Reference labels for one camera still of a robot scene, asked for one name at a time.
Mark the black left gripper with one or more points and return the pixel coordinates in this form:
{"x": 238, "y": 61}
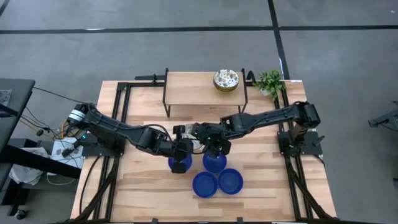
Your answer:
{"x": 182, "y": 149}

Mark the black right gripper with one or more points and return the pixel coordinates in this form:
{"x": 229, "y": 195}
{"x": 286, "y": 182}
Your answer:
{"x": 211, "y": 133}

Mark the blue plastic mini bowl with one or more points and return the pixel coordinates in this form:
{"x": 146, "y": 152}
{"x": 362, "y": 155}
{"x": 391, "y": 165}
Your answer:
{"x": 230, "y": 181}
{"x": 214, "y": 165}
{"x": 204, "y": 184}
{"x": 170, "y": 162}

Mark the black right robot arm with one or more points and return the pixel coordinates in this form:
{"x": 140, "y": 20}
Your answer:
{"x": 267, "y": 118}

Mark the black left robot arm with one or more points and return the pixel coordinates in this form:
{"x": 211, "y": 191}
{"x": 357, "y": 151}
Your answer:
{"x": 118, "y": 132}

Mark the wooden shelf with black legs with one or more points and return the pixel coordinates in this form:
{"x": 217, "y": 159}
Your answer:
{"x": 192, "y": 88}

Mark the green potted plant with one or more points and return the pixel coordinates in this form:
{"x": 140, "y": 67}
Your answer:
{"x": 270, "y": 82}

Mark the white sticker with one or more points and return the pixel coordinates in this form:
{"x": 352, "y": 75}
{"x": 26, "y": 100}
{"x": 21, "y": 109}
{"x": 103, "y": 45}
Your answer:
{"x": 297, "y": 81}

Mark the black power adapter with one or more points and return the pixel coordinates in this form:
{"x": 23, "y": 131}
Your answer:
{"x": 66, "y": 152}

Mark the white printed paper sheet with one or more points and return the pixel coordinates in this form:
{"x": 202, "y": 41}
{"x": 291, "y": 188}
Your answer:
{"x": 59, "y": 155}

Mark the black bench beam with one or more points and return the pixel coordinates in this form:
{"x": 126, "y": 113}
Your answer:
{"x": 37, "y": 160}

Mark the white plastic bag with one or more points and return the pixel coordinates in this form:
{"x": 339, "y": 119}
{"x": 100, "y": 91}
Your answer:
{"x": 23, "y": 174}

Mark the grey metal stand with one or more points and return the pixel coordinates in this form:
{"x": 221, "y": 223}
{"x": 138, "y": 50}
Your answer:
{"x": 384, "y": 119}

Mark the grey side table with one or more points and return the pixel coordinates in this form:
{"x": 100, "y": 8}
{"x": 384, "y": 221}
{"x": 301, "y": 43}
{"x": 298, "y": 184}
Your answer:
{"x": 15, "y": 93}

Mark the black caster wheel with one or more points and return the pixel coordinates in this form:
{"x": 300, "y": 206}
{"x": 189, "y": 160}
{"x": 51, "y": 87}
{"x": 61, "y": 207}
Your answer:
{"x": 20, "y": 214}

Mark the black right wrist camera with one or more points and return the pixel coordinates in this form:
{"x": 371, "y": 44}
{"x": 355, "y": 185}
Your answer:
{"x": 224, "y": 147}

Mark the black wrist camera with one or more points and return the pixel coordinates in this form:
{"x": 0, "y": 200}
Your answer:
{"x": 178, "y": 168}
{"x": 224, "y": 147}

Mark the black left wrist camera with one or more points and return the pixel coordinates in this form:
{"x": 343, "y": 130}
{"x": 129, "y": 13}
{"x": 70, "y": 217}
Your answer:
{"x": 178, "y": 168}

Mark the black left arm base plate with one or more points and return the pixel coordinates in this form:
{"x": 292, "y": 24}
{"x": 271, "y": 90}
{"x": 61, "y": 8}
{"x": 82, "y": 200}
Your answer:
{"x": 93, "y": 151}

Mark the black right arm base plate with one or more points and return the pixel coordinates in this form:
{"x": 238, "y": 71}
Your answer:
{"x": 311, "y": 140}

